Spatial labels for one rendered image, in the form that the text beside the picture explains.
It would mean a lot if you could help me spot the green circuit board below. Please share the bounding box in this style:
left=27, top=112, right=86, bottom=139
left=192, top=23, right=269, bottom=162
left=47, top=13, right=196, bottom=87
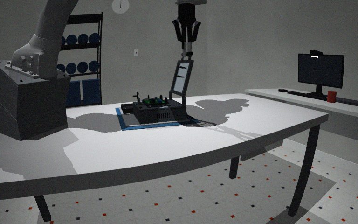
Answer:
left=143, top=97, right=166, bottom=104

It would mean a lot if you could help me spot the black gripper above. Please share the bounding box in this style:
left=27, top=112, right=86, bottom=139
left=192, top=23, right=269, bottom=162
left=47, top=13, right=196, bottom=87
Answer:
left=172, top=3, right=201, bottom=57

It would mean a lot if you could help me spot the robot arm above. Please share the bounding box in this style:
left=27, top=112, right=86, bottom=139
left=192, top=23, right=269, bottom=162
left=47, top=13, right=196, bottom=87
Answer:
left=5, top=0, right=79, bottom=78

